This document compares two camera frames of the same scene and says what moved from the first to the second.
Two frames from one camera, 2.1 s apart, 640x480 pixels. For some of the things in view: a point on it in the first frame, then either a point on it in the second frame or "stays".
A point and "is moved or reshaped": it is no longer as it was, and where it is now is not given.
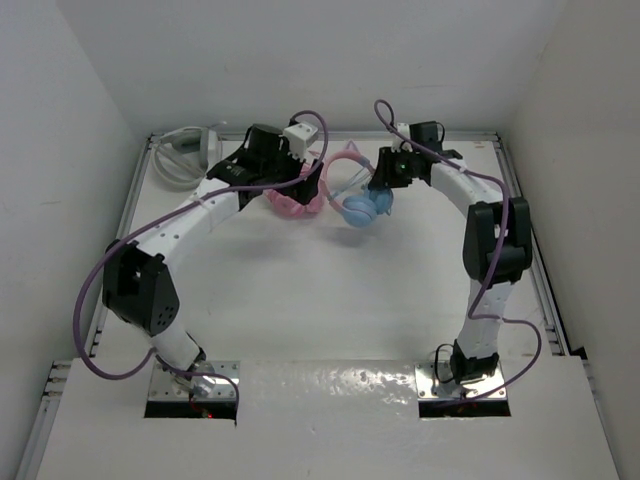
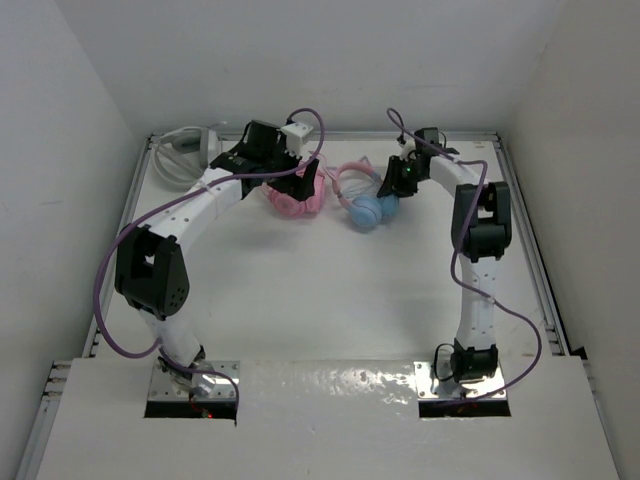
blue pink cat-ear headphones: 359,203 is moved or reshaped
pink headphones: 287,206 stays
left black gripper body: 283,167 stays
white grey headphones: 180,158 stays
